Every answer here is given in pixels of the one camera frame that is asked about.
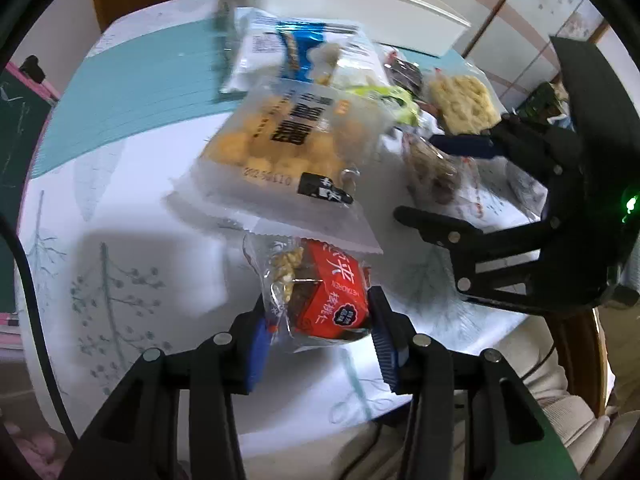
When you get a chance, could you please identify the clear packet of yellow puffs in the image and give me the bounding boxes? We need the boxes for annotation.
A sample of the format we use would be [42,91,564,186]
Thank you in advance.
[167,80,396,256]

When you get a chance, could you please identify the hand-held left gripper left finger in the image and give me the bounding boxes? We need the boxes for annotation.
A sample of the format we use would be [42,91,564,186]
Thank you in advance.
[59,297,275,480]

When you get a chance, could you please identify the pale floral wardrobe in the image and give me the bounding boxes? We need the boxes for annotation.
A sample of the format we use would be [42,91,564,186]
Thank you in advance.
[375,0,612,111]

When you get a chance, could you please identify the green and yellow snack packet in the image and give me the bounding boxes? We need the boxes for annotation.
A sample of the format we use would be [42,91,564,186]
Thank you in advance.
[345,85,421,128]

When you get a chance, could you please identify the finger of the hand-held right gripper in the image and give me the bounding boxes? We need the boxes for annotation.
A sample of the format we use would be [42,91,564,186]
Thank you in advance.
[429,114,584,197]
[393,204,587,317]

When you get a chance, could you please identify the white and teal printed tablecloth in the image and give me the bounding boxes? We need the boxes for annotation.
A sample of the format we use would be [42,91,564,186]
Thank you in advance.
[15,15,551,426]

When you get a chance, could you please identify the clear packet of brown nuts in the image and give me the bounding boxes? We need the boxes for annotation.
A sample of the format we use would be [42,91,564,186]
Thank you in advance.
[400,130,481,206]

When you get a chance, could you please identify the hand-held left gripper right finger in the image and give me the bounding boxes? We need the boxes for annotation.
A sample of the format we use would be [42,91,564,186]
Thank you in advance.
[367,285,583,480]

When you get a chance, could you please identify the clear packet of pale crisps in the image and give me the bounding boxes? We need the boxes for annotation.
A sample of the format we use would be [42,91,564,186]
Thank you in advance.
[422,67,502,136]

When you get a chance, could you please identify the blue and white snack packet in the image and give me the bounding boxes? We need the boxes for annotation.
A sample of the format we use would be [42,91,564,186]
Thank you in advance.
[218,7,388,96]

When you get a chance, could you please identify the red walnut snack packet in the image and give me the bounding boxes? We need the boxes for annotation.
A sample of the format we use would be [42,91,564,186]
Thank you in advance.
[243,235,373,356]

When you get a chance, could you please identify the dark green packet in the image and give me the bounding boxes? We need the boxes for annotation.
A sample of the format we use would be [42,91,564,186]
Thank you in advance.
[516,81,567,122]

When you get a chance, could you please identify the brown wooden chair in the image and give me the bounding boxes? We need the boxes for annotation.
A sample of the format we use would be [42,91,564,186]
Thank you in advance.
[550,305,609,417]

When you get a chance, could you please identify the pink cloth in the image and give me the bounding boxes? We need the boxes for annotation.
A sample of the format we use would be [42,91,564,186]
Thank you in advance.
[0,420,57,480]

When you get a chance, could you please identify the green chalkboard with pink frame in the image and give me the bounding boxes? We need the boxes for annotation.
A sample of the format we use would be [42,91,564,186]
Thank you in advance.
[0,55,61,311]

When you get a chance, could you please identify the dark snack packet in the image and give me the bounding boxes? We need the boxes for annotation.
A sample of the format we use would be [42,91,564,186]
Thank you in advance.
[385,55,424,96]

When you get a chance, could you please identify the person's beige pants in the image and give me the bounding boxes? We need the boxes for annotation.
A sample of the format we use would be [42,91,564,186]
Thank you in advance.
[320,317,640,480]

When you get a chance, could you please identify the white plastic bin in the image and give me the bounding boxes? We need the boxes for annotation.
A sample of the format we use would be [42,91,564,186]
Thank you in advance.
[245,0,471,58]

